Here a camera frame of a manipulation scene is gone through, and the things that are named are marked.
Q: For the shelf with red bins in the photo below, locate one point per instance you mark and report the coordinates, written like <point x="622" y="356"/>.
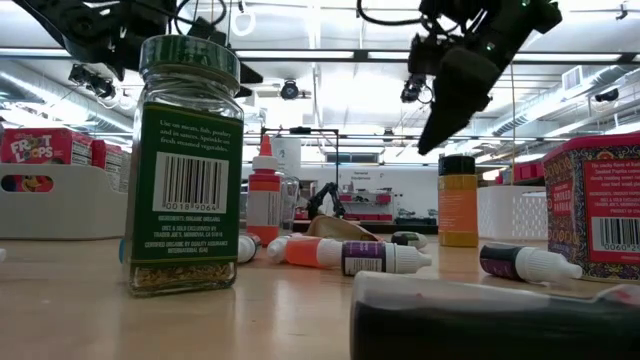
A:
<point x="382" y="198"/>

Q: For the clear plastic bin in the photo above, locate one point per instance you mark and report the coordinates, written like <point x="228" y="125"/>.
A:
<point x="290" y="205"/>

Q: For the purple label dropper bottle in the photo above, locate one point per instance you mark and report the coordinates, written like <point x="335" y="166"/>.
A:
<point x="365" y="257"/>

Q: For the blue tube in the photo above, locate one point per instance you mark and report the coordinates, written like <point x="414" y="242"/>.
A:
<point x="121" y="250"/>

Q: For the black metal frame stand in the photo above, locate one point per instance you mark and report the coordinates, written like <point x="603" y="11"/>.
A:
<point x="300" y="130"/>

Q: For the red smoked paprika tin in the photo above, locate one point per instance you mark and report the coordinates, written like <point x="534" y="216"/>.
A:
<point x="600" y="210"/>

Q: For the black mounted camera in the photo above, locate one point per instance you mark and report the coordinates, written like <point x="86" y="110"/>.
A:
<point x="412" y="90"/>
<point x="607" y="95"/>
<point x="289" y="91"/>
<point x="95" y="82"/>

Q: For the red label dropper bottle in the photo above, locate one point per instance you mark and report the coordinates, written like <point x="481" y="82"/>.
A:
<point x="247" y="248"/>

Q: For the dark purple dropper bottle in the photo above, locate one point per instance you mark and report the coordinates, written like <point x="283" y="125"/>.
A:
<point x="540" y="265"/>

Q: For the white perforated plastic basket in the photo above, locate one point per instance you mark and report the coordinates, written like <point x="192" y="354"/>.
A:
<point x="505" y="215"/>

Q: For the dark bottle red cap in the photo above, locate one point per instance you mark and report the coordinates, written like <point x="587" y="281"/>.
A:
<point x="475" y="325"/>

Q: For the tan paper packet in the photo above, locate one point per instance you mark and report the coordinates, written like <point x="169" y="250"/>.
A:
<point x="340" y="229"/>

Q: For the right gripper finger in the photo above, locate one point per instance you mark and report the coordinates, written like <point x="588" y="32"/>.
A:
<point x="465" y="85"/>

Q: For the orange dropper bottle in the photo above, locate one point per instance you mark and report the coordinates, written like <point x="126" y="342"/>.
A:
<point x="302" y="251"/>

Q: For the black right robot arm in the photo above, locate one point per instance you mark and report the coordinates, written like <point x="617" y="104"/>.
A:
<point x="540" y="15"/>

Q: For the spare black robot arm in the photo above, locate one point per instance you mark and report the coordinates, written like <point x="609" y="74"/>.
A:
<point x="327" y="190"/>

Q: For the oregano glass jar green lid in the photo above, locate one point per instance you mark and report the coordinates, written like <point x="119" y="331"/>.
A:
<point x="185" y="200"/>

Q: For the orange spice jar black lid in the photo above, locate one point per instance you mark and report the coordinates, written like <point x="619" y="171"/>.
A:
<point x="457" y="210"/>

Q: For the orange food colour bottle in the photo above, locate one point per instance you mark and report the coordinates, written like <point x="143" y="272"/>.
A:
<point x="263" y="200"/>

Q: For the dark green dropper bottle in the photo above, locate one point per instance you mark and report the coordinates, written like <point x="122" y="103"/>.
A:
<point x="410" y="240"/>

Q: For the red storage bin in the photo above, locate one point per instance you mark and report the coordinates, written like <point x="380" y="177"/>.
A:
<point x="525" y="172"/>

